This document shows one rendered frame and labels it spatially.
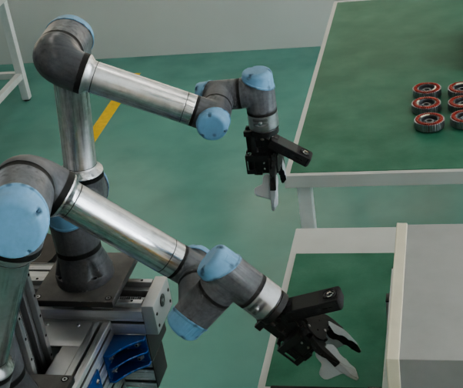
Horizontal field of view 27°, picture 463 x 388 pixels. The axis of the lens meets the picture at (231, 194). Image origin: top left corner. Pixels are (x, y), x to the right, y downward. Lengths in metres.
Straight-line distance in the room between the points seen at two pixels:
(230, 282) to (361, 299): 1.05
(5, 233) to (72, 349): 0.81
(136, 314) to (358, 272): 0.74
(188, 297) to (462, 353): 0.51
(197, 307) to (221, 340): 2.12
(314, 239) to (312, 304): 1.27
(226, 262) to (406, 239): 0.41
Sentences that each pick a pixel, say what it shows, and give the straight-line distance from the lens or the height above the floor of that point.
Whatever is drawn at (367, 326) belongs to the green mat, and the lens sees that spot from 2.68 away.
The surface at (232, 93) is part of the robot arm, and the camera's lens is 2.34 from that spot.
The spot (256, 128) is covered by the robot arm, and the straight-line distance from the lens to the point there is 2.37.
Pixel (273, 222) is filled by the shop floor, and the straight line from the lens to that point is 4.62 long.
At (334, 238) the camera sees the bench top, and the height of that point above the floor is 0.75.
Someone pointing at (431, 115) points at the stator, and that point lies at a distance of 3.71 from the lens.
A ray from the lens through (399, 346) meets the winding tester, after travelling 1.70.
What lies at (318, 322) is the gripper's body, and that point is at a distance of 1.85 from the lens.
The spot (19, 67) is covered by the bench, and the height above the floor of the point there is 0.24.
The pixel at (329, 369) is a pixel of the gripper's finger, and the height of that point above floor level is 1.19.
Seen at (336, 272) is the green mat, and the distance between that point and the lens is 2.90.
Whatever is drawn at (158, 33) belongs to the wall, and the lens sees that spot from 6.81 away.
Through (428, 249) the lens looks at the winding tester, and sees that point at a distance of 1.94.
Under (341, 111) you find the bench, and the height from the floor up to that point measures 0.75.
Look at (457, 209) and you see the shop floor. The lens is 4.61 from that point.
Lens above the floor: 2.39
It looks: 29 degrees down
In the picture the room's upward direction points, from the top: 9 degrees counter-clockwise
